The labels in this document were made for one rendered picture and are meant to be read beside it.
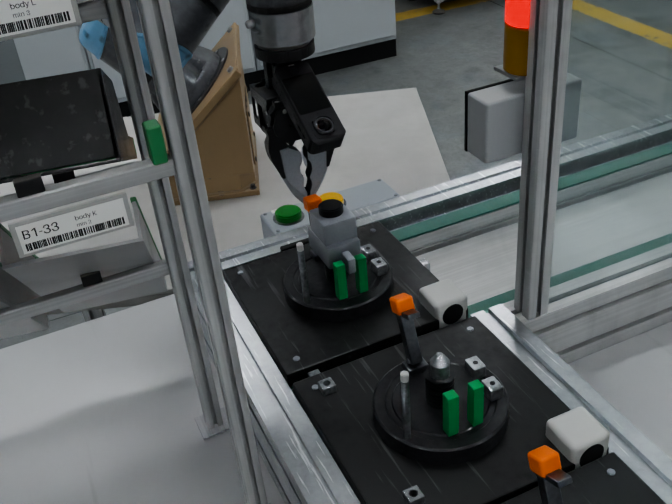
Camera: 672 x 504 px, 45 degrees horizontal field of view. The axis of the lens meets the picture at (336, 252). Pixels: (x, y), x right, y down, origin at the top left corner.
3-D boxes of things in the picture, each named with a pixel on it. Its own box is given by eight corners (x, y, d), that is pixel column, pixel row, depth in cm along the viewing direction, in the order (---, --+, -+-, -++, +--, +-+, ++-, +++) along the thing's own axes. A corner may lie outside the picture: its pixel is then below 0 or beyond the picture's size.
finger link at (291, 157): (293, 187, 110) (285, 125, 105) (310, 206, 105) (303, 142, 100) (271, 193, 109) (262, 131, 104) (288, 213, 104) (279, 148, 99)
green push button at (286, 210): (272, 219, 123) (270, 208, 122) (296, 212, 125) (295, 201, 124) (281, 231, 120) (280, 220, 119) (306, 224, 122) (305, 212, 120)
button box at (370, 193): (264, 246, 127) (258, 212, 124) (383, 209, 133) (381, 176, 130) (280, 268, 122) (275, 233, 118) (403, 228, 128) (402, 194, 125)
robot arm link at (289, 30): (323, 6, 91) (255, 21, 89) (326, 45, 94) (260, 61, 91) (297, -9, 97) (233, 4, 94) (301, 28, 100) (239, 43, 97)
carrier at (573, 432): (293, 396, 91) (280, 308, 84) (475, 327, 99) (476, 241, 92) (394, 561, 73) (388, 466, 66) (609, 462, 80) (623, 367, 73)
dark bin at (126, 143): (18, 180, 89) (2, 113, 88) (137, 158, 91) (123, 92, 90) (-51, 193, 62) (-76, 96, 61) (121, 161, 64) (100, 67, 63)
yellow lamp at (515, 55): (493, 65, 86) (494, 20, 83) (532, 55, 88) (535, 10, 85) (521, 80, 82) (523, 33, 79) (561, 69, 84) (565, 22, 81)
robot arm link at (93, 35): (129, 82, 152) (65, 36, 146) (170, 23, 152) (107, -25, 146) (137, 86, 141) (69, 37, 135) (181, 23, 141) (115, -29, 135)
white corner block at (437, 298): (418, 313, 102) (417, 287, 100) (449, 301, 103) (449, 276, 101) (437, 333, 98) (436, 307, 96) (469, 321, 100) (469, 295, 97)
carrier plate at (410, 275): (224, 281, 111) (221, 269, 110) (379, 232, 118) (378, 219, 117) (288, 387, 93) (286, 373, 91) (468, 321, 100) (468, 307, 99)
